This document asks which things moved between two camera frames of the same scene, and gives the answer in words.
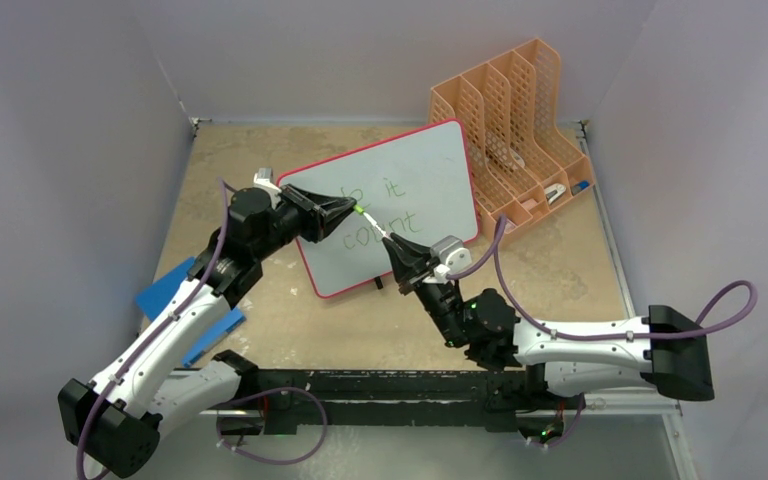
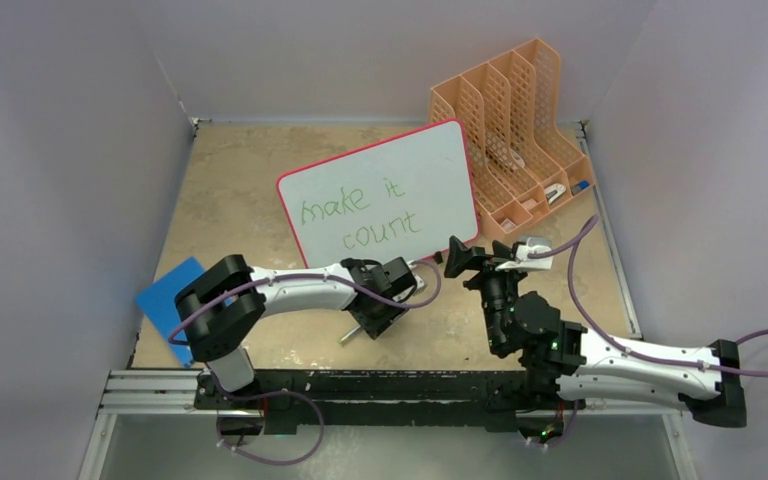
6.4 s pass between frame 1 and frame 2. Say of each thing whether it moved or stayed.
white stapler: stayed
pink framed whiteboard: stayed
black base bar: stayed
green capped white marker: moved
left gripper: moved
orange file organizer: stayed
